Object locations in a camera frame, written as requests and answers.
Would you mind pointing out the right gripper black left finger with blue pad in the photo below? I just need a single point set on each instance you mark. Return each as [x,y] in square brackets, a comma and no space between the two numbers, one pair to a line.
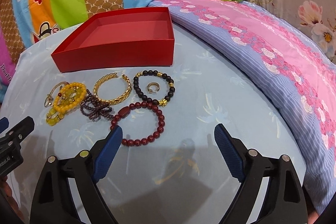
[53,201]

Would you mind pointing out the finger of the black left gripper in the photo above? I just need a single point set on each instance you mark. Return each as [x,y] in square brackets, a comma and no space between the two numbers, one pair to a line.
[20,131]

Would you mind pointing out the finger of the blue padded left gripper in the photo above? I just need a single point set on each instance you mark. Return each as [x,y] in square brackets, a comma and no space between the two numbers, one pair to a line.
[4,124]

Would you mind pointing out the dark garnet small bead strand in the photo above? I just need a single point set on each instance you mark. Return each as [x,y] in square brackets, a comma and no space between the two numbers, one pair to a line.
[94,109]

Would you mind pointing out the person's left hand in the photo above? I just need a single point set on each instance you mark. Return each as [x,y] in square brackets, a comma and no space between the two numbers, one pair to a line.
[9,195]

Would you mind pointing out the thin rose gold bangle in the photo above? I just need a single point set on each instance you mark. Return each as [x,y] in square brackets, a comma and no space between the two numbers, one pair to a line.
[49,98]

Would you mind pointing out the gold woven bangle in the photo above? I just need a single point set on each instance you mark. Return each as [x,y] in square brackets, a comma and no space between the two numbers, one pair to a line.
[106,78]

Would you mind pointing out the pink blue floral blanket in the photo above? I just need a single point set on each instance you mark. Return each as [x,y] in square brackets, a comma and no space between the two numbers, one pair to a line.
[286,66]

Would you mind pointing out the red cardboard box tray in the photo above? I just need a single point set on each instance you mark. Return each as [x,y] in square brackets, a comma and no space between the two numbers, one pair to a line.
[137,37]

